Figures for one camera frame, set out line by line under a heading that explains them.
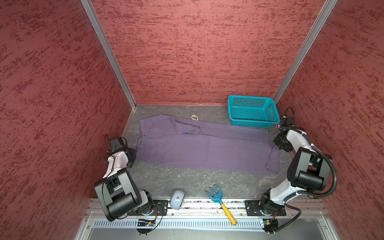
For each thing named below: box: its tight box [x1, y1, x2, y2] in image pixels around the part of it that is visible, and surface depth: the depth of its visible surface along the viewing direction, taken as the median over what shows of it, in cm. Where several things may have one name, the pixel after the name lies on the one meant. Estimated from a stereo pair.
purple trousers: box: [136, 114, 280, 176], surface depth 100 cm
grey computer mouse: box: [169, 190, 186, 210], surface depth 71 cm
